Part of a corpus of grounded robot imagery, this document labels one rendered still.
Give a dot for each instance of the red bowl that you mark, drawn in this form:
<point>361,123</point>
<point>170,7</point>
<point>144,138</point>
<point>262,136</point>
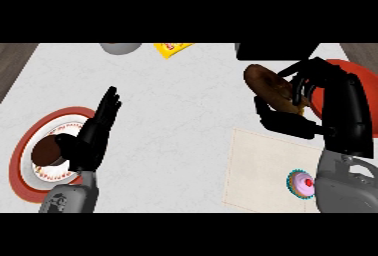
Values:
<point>364,86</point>

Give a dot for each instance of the red rimmed white plate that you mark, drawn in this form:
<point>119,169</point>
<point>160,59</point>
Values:
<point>30,163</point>

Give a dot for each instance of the pink frosted cupcake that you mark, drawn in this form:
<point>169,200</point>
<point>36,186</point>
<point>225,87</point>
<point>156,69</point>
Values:
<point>303,184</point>

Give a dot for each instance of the beige placemat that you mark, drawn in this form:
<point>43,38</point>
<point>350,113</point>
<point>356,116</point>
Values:
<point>268,173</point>

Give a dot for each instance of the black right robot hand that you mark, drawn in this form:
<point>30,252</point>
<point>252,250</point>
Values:
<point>345,110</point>

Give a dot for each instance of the yellow packet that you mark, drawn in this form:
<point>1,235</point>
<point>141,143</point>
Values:
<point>172,49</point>

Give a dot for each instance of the chocolate cupcake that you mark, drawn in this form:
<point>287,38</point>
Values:
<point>46,151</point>

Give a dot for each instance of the grey round container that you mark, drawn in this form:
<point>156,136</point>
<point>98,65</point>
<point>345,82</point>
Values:
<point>120,48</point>

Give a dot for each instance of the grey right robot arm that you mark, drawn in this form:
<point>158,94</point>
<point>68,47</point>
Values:
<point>345,186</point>

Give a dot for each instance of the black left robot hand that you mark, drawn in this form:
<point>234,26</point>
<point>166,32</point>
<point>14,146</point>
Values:
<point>96,126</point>

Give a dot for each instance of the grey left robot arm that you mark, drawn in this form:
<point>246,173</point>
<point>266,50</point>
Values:
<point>74,195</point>

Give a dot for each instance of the black appliance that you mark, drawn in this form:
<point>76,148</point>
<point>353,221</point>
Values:
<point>275,51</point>

